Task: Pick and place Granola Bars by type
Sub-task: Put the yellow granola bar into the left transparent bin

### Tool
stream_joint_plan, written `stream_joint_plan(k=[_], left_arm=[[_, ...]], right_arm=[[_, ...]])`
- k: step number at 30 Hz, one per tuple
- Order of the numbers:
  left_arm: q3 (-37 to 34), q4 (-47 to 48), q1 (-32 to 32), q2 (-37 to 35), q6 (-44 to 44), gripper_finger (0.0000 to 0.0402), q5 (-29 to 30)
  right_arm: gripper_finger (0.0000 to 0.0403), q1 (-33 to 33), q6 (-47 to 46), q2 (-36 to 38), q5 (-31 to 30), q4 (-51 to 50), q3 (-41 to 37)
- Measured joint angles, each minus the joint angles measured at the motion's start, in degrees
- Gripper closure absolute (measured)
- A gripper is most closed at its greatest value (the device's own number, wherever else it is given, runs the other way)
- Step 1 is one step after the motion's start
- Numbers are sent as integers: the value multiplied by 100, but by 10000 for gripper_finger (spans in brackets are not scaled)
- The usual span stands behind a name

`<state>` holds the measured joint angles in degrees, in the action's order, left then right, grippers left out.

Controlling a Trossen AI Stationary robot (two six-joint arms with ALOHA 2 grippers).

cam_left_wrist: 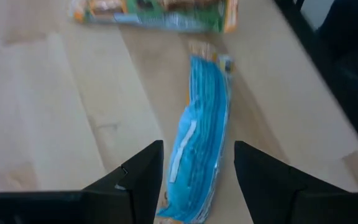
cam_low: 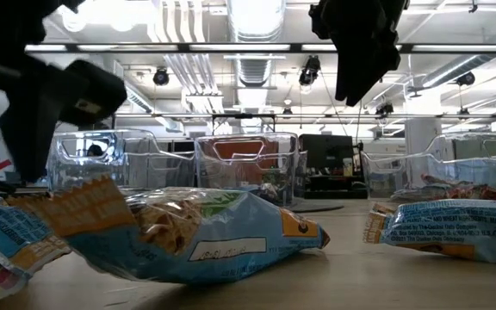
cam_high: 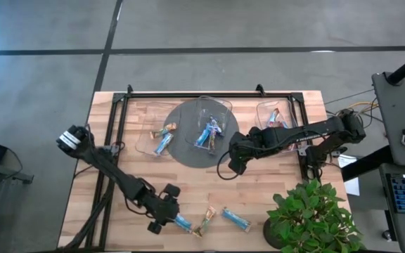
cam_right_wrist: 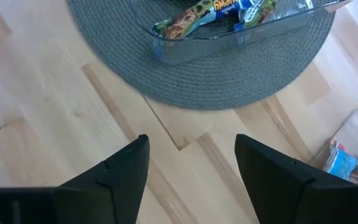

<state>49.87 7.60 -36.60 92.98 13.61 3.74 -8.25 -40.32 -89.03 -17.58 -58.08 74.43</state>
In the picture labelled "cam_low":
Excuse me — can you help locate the grey horizontal frame rail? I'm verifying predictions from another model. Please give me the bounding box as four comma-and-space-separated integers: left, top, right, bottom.
114, 112, 496, 121

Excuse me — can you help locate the black monitor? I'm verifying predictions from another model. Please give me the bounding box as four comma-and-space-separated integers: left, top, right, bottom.
299, 133, 355, 171

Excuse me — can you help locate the black round mat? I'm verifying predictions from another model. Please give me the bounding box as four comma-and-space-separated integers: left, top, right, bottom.
290, 201, 346, 214

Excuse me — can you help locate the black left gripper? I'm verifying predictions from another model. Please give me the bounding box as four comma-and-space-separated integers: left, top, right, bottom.
0, 0, 127, 183

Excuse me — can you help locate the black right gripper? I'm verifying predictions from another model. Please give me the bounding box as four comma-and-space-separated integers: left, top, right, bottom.
307, 0, 411, 108

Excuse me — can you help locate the clear plastic bin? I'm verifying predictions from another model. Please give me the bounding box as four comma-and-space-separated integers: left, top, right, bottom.
46, 128, 196, 202
194, 132, 308, 208
359, 132, 496, 202

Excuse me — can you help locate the thin hanging cable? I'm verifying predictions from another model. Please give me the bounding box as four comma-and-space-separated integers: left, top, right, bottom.
354, 105, 363, 143

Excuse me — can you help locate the silver ceiling duct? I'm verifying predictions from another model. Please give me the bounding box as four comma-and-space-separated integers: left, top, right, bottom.
226, 0, 287, 43

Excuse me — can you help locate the black overhead frame bar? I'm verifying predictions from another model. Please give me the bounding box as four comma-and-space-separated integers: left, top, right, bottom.
23, 41, 496, 54

